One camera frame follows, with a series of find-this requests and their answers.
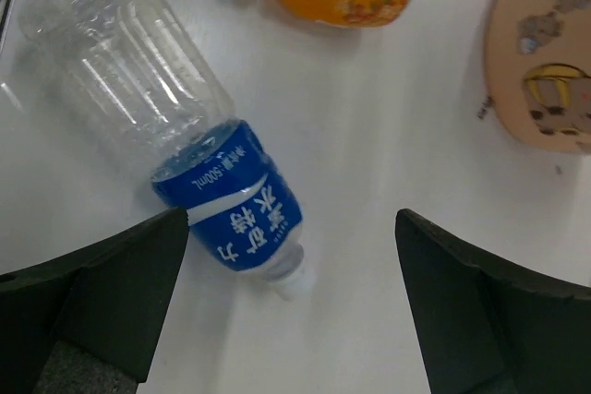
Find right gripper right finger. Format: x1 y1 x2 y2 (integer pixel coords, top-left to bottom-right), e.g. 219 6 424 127
395 209 590 393

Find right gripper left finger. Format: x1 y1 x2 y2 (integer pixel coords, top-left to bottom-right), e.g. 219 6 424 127
1 208 188 393

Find clear bottle blue label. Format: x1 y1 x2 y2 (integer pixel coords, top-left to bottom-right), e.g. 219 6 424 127
18 0 313 300

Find orange plastic bin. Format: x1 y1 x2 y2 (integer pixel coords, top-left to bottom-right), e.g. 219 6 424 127
484 0 590 155

